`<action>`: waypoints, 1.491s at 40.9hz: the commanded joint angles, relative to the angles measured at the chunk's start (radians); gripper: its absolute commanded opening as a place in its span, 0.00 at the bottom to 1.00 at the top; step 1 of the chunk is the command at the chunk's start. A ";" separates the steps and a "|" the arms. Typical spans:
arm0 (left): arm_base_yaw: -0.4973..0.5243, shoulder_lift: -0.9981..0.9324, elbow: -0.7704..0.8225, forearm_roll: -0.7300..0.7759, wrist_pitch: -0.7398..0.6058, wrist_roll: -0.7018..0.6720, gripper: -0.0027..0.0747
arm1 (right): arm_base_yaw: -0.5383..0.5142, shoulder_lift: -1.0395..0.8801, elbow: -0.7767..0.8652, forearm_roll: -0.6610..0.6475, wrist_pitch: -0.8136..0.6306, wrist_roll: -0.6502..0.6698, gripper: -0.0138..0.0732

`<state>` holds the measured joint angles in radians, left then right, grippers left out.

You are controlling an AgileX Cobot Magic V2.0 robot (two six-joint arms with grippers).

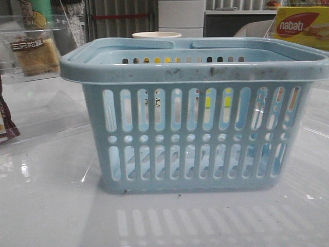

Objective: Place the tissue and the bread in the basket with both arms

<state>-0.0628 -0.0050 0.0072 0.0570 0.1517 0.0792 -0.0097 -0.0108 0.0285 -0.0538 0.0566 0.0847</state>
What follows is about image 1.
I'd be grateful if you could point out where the packaged bread slice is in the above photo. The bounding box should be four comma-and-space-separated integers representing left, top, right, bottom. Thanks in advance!
10, 37, 60, 76

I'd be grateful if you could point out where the light blue plastic basket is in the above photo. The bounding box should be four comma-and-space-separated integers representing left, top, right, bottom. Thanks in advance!
60, 38, 328, 194

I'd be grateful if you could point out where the white paper cup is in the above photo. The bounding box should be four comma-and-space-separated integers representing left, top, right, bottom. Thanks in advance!
132, 31, 181, 39

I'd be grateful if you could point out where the white drawer cabinet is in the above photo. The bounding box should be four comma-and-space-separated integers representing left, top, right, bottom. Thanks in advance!
158, 1, 206, 38

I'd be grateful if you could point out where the clear acrylic shelf left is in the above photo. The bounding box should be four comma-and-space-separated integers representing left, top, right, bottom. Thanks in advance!
1, 15, 89, 143

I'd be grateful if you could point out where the dark brown snack packet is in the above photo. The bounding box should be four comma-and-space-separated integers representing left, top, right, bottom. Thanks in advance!
1, 81, 20, 144

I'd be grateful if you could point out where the green cartoon snack canister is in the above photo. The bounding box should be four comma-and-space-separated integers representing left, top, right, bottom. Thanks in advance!
19, 0, 53, 29

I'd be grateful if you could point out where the yellow nabati wafer box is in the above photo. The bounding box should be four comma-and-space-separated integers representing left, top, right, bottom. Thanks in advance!
272, 6, 329, 51

